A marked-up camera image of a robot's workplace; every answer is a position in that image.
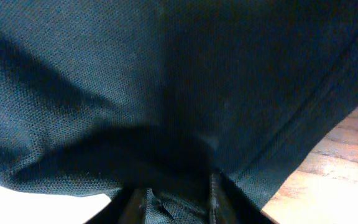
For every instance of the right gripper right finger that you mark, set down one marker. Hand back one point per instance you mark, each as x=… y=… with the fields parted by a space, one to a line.
x=228 y=205

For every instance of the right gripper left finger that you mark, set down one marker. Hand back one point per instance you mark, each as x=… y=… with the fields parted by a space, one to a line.
x=127 y=207

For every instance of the black t-shirt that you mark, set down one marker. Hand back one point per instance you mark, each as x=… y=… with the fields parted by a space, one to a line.
x=98 y=95

